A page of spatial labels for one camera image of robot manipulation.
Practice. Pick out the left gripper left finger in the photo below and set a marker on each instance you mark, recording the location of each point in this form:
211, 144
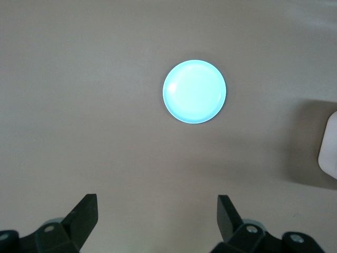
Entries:
65, 232

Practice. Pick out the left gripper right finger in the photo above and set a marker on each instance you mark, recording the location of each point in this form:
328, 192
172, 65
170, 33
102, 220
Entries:
245, 237

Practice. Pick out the white lidded storage box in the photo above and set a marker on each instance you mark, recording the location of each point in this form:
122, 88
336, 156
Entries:
329, 147

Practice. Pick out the light blue round plate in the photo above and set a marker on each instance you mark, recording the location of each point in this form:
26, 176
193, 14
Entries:
194, 92

